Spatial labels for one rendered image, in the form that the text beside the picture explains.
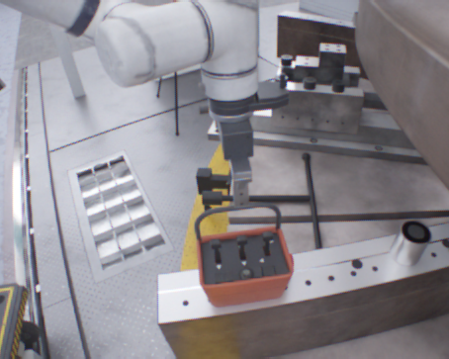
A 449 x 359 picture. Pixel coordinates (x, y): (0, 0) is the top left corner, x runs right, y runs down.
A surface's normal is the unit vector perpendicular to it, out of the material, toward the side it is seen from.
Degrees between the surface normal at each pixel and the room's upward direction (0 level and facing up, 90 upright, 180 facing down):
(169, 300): 0
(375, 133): 72
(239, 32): 90
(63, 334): 0
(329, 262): 0
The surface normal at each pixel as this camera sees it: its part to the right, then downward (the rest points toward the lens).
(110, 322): -0.07, -0.74
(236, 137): 0.12, 0.66
